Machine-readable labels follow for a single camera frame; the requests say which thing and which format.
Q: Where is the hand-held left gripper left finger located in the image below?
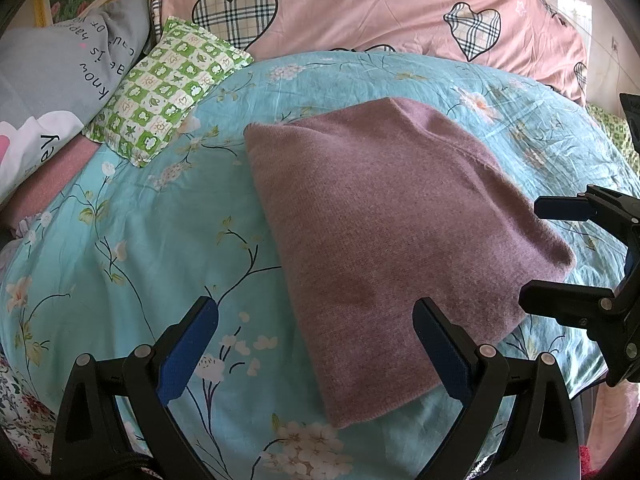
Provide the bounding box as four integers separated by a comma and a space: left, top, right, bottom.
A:
50, 296, 220, 480

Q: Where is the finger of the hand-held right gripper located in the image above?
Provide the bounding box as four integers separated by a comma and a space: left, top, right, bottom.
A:
534, 185, 634, 248
518, 280, 627, 342

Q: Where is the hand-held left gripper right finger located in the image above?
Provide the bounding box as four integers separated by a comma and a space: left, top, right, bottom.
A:
412, 297, 583, 480

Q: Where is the mauve knit sweater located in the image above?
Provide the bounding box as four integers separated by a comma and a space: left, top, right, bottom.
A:
243, 97, 577, 429

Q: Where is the pale pink cloth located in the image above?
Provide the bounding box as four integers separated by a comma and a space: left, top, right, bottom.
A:
589, 379, 640, 463

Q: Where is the green checkered pillow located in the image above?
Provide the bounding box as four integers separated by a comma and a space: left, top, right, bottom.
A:
82, 16, 255, 169
585, 102, 640, 172

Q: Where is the light blue floral blanket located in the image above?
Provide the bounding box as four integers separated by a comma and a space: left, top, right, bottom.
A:
0, 50, 640, 480

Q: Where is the white floral cloth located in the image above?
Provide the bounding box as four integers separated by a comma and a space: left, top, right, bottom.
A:
0, 354, 59, 467

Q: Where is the pink folded towel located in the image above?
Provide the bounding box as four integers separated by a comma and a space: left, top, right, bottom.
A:
0, 135, 104, 232

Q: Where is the pink heart print quilt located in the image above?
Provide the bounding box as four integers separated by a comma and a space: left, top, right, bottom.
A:
150, 0, 591, 107

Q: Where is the grey printed pillow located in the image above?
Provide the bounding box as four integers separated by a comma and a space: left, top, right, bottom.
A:
0, 0, 153, 206

